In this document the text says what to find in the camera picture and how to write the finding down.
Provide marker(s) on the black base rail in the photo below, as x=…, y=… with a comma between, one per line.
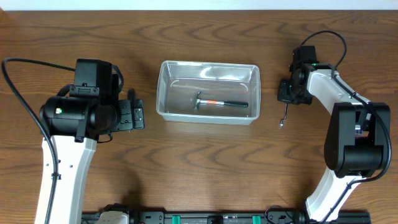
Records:
x=273, y=215

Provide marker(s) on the blue precision screwdriver set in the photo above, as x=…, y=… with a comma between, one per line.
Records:
x=358, y=130

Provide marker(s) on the silver wrench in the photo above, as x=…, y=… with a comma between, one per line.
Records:
x=282, y=121

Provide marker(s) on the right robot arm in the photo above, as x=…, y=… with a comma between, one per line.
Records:
x=357, y=146

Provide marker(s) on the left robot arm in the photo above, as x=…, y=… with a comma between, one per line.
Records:
x=73, y=121

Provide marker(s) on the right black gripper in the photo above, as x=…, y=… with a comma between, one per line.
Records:
x=282, y=96

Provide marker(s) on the small claw hammer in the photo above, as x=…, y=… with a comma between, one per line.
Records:
x=197, y=102

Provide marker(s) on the clear plastic container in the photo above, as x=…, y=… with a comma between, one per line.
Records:
x=180, y=81

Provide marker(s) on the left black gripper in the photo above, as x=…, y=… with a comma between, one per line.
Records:
x=125, y=122

